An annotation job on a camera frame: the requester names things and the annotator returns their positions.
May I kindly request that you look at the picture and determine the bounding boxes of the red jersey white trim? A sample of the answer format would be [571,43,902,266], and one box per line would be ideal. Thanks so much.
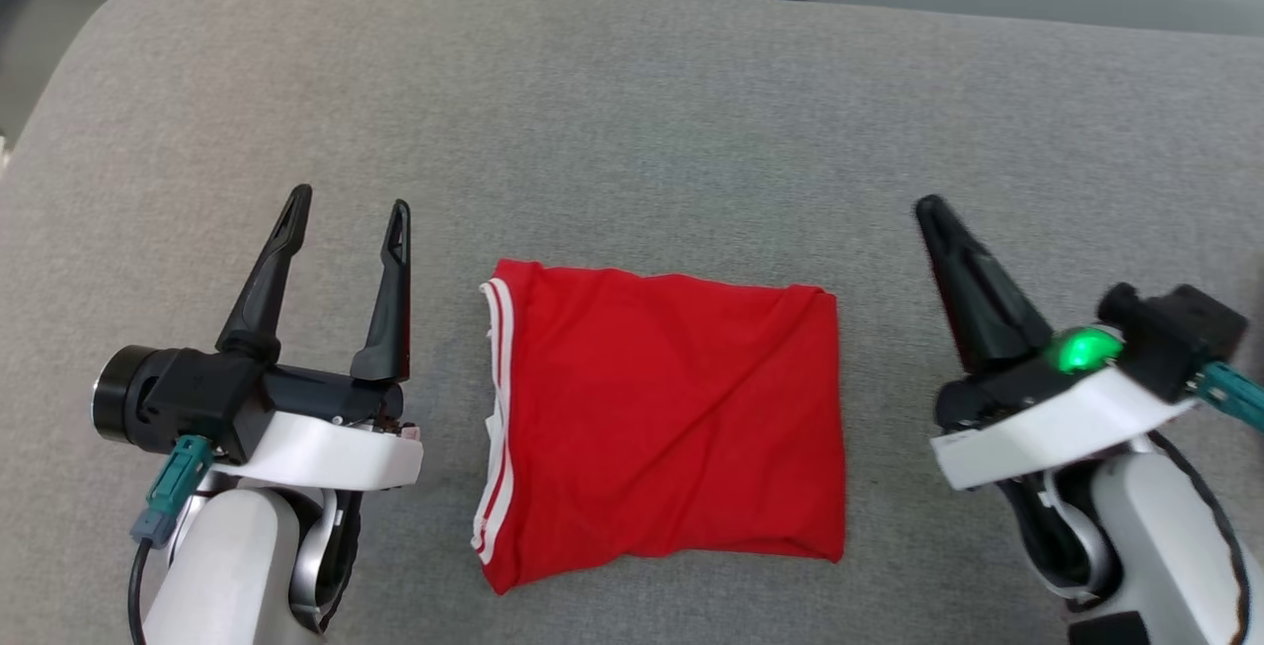
[472,258,848,595]

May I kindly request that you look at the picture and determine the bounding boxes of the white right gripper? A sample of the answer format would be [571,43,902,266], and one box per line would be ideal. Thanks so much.
[913,194,1198,493]

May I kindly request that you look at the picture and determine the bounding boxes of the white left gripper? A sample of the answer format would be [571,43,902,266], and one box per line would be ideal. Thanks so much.
[214,184,426,493]

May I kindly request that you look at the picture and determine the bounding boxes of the black cable teal plug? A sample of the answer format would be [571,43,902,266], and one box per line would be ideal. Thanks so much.
[126,435,216,645]
[1145,361,1264,645]

